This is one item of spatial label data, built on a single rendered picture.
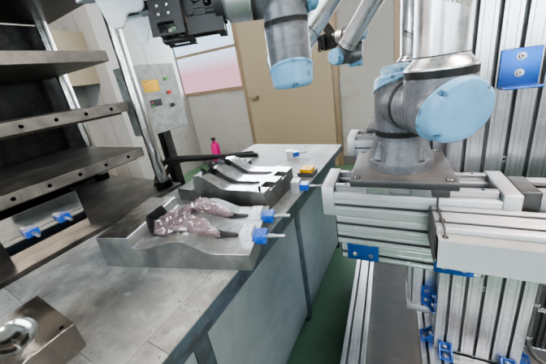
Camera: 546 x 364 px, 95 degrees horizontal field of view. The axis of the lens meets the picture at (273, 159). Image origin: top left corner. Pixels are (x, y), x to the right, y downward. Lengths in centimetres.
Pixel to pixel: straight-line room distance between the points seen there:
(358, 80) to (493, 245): 281
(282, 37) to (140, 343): 69
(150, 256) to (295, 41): 73
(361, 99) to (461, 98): 283
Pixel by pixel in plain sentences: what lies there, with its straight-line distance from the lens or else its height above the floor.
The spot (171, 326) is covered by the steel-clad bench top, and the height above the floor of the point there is 80.
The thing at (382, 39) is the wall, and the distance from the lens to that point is 327.
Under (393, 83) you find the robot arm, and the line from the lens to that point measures 63.
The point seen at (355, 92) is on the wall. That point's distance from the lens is 331.
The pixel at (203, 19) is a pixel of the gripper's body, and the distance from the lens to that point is 47.
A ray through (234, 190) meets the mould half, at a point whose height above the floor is 88.
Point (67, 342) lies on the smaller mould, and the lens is 79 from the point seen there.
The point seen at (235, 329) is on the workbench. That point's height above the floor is 57.
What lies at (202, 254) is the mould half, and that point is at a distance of 80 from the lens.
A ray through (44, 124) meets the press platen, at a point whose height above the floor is 126.
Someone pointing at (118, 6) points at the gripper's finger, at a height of 144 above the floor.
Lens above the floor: 131
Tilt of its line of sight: 19 degrees down
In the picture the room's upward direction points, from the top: 9 degrees counter-clockwise
